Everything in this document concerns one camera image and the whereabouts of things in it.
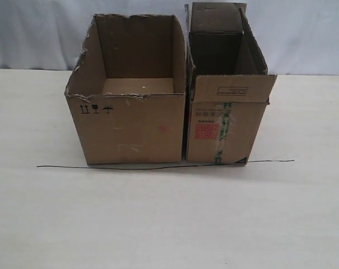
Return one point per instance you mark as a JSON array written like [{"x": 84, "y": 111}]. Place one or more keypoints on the red-printed cardboard box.
[{"x": 229, "y": 84}]

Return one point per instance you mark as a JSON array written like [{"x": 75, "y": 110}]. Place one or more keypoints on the thin dark line on table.
[{"x": 140, "y": 167}]

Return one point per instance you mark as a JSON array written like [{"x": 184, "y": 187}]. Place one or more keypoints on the large open cardboard box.
[{"x": 127, "y": 91}]

